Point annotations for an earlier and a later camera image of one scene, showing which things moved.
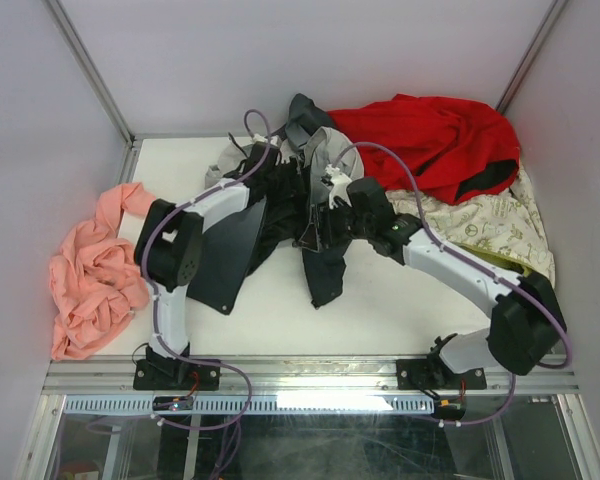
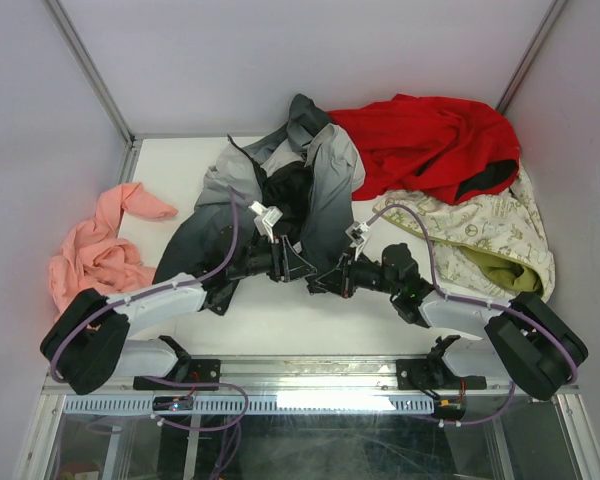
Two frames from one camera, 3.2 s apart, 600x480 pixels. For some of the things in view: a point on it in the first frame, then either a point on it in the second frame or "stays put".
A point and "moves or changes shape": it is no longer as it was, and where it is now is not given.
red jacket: (458, 149) stays put
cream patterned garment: (507, 227) stays put
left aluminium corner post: (93, 71) stays put
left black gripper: (277, 163) → (294, 267)
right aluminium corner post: (531, 54) stays put
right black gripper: (327, 223) → (341, 279)
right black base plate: (425, 374) stays put
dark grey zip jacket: (298, 213) moves or changes shape
